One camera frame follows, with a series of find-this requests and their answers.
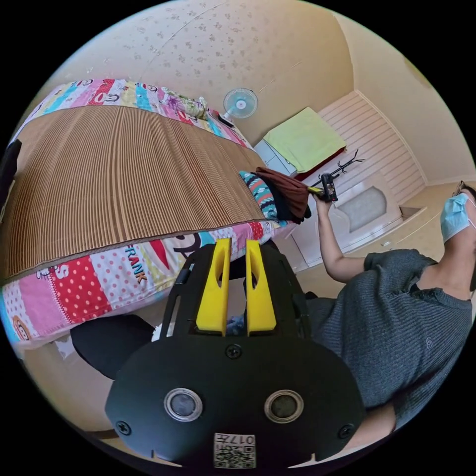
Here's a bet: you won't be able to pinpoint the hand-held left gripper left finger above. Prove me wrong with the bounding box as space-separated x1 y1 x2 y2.
195 238 233 332

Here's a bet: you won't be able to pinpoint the person's right hand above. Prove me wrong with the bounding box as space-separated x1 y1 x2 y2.
314 194 334 219

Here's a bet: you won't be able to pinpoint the person's right forearm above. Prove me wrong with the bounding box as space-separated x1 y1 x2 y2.
318 214 369 284

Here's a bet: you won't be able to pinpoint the black coat stand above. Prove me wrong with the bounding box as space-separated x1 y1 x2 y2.
310 148 366 187

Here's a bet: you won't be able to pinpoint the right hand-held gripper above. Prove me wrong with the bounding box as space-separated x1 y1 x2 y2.
307 174 340 204

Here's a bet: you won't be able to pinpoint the white door with glass panel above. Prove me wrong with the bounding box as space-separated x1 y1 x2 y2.
290 174 407 273

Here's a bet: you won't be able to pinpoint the white and blue fan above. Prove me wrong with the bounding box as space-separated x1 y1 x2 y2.
218 87 259 128

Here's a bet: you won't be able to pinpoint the person's left forearm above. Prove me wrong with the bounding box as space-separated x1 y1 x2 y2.
334 401 397 459

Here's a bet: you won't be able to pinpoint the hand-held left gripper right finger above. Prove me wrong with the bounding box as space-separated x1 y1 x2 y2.
245 239 277 332

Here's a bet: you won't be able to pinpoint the white cupboard with green cloth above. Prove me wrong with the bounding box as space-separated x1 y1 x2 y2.
253 107 348 183

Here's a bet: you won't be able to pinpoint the bed with woven mat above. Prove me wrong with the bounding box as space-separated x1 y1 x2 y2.
0 78 289 347

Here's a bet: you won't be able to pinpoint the green floral pillow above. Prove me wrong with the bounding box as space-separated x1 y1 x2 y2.
160 87 209 120

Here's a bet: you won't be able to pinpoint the brown pants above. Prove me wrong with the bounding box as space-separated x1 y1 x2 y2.
255 166 310 221

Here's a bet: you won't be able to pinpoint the person's body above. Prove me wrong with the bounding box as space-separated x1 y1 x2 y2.
69 181 476 432

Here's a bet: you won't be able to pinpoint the pile of clothes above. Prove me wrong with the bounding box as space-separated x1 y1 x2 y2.
238 170 312 225

